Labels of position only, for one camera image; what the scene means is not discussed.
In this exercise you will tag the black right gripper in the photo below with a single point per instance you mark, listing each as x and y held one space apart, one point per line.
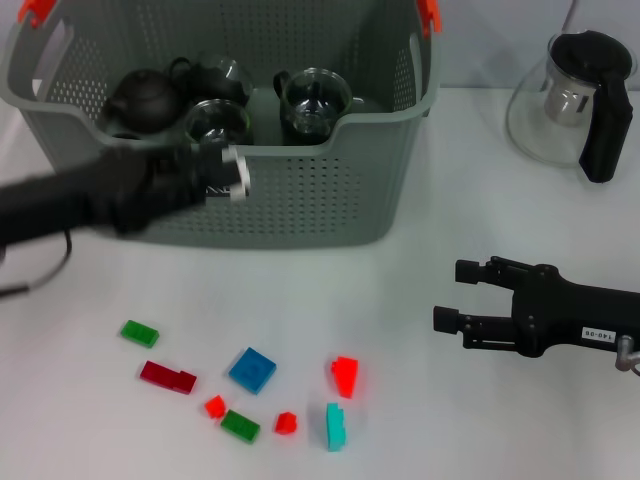
560 315

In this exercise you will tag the blue square building brick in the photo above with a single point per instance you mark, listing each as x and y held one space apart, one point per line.
252 370

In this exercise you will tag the black clay teapot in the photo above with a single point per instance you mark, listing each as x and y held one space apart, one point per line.
142 102

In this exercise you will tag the small red building brick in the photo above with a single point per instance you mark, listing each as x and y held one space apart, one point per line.
215 407
286 424

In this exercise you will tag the glass teacup with black base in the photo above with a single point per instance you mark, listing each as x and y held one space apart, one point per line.
217 120
210 80
292 139
312 105

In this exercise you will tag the grey perforated storage basket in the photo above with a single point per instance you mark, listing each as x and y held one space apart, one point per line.
325 210

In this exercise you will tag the teal building brick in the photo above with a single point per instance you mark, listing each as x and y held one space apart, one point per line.
334 427

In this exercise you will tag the white building brick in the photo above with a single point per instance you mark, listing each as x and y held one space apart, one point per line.
239 172

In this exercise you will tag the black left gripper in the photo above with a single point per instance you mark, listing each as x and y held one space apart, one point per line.
75 200

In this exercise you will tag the red wedge building brick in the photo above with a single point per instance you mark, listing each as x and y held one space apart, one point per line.
346 377

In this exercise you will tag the dark red building brick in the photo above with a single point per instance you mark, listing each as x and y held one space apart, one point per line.
165 375

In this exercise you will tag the green building brick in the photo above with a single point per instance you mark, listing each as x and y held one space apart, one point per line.
240 425
139 333

